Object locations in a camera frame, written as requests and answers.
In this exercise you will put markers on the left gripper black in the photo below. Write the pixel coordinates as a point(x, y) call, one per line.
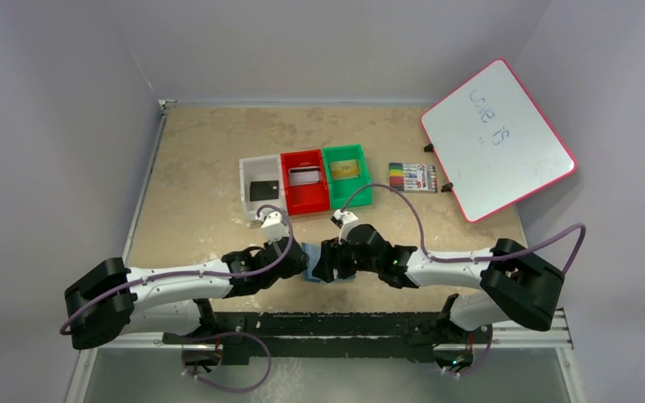
point(298, 259)

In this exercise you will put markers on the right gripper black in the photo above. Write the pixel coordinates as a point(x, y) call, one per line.
point(327, 260)

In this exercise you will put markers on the blue card holder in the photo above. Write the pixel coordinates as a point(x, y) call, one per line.
point(314, 254)

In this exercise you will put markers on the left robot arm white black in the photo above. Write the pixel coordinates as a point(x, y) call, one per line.
point(112, 300)

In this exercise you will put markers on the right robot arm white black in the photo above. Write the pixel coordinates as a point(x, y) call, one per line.
point(508, 281)

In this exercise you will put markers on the black card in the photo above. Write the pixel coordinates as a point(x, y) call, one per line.
point(264, 190)

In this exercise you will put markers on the gold card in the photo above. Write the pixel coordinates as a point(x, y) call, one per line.
point(343, 170)

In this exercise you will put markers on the white grey card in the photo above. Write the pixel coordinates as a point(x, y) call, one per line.
point(301, 176)

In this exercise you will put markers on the red plastic bin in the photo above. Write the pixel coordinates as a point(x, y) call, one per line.
point(308, 198)

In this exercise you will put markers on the green plastic bin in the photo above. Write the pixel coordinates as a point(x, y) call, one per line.
point(341, 191)

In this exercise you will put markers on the marker pen pack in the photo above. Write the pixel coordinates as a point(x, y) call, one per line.
point(413, 177)

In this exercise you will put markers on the white plastic bin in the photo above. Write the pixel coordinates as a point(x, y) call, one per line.
point(261, 168)

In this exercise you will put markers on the black whiteboard clip lower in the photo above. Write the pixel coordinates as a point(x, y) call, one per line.
point(447, 187)

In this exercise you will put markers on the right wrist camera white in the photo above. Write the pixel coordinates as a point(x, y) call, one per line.
point(344, 219)

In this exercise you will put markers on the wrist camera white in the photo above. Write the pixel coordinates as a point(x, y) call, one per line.
point(274, 226)
point(344, 219)

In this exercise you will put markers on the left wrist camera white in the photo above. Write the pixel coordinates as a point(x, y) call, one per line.
point(274, 226)

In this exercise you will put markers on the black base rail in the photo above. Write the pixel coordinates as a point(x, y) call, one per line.
point(418, 337)

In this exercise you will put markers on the whiteboard with pink frame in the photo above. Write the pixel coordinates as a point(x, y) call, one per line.
point(494, 143)

